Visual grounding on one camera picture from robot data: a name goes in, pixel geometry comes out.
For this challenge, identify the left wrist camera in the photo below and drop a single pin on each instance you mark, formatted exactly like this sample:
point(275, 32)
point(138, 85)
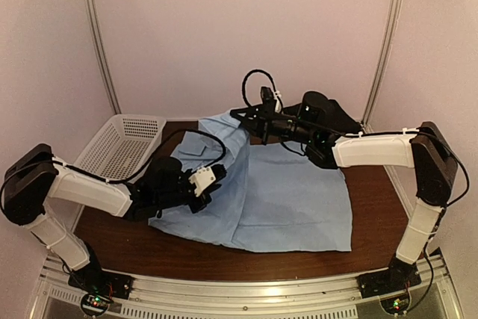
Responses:
point(204, 177)

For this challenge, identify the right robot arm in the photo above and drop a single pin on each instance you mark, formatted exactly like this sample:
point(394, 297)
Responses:
point(422, 149)

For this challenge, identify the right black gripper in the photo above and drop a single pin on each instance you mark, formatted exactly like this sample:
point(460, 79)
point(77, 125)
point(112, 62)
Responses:
point(250, 112)

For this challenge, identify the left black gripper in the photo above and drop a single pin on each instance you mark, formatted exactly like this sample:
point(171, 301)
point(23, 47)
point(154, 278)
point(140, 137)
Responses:
point(202, 202)

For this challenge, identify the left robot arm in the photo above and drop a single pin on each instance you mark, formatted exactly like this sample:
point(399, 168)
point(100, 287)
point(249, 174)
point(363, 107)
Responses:
point(39, 176)

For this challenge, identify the front aluminium rail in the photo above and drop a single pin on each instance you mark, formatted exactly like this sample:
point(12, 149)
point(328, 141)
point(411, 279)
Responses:
point(327, 297)

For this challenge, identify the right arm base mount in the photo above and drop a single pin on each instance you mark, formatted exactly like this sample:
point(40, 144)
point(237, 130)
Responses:
point(388, 287)

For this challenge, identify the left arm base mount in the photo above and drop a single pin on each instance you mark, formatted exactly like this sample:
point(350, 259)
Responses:
point(98, 299)

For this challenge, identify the white plastic laundry basket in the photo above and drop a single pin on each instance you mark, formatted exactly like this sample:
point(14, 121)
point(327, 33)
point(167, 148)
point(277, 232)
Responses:
point(121, 145)

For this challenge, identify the right aluminium frame post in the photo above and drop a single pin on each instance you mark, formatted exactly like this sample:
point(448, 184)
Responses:
point(392, 19)

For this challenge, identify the light blue long sleeve shirt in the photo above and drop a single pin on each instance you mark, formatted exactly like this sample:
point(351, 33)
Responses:
point(272, 200)

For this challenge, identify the aluminium frame post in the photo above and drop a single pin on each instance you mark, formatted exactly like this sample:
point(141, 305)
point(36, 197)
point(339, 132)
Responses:
point(101, 57)
point(392, 19)

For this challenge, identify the left aluminium frame post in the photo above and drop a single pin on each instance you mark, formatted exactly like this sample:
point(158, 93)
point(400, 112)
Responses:
point(101, 57)

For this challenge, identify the black shirt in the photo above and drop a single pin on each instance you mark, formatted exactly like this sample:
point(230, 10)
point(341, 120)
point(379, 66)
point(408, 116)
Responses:
point(324, 112)

